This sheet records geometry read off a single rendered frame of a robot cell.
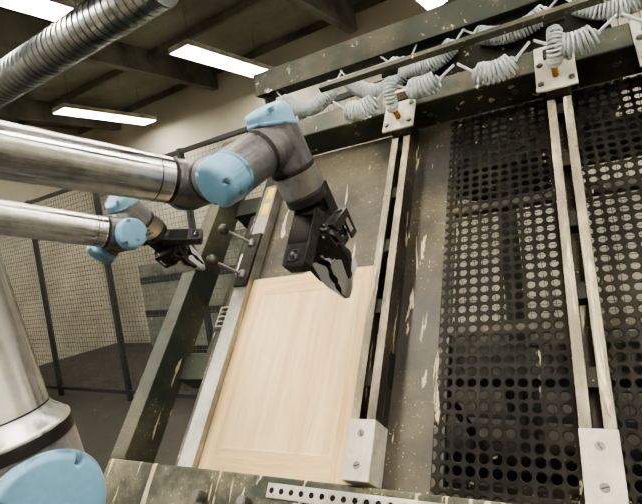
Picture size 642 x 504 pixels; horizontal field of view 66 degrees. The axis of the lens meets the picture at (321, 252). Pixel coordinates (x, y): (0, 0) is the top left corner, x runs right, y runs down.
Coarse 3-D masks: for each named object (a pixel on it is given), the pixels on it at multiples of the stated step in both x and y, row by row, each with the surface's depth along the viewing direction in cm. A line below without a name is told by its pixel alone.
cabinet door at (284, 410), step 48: (288, 288) 147; (240, 336) 145; (288, 336) 137; (336, 336) 129; (240, 384) 135; (288, 384) 128; (336, 384) 121; (240, 432) 127; (288, 432) 120; (336, 432) 114; (336, 480) 107
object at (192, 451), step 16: (272, 208) 171; (256, 224) 169; (272, 224) 170; (256, 256) 159; (256, 272) 158; (240, 288) 154; (240, 304) 150; (224, 320) 149; (240, 320) 148; (224, 336) 145; (224, 352) 142; (224, 368) 140; (208, 384) 138; (208, 400) 134; (208, 416) 132; (192, 432) 131; (208, 432) 131; (192, 448) 128; (192, 464) 125
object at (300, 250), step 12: (300, 216) 83; (312, 216) 81; (300, 228) 81; (312, 228) 80; (288, 240) 81; (300, 240) 80; (312, 240) 80; (288, 252) 80; (300, 252) 79; (312, 252) 80; (288, 264) 79; (300, 264) 78; (312, 264) 79
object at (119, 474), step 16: (112, 464) 136; (128, 464) 134; (144, 464) 131; (160, 464) 129; (112, 480) 133; (128, 480) 130; (144, 480) 128; (160, 480) 126; (176, 480) 123; (192, 480) 121; (208, 480) 119; (224, 480) 117; (240, 480) 115; (256, 480) 113; (272, 480) 111; (288, 480) 109; (304, 480) 108; (112, 496) 130; (128, 496) 127; (144, 496) 125; (160, 496) 123; (176, 496) 121; (208, 496) 116; (224, 496) 114; (256, 496) 111; (384, 496) 98; (400, 496) 96; (416, 496) 95; (432, 496) 94; (448, 496) 93
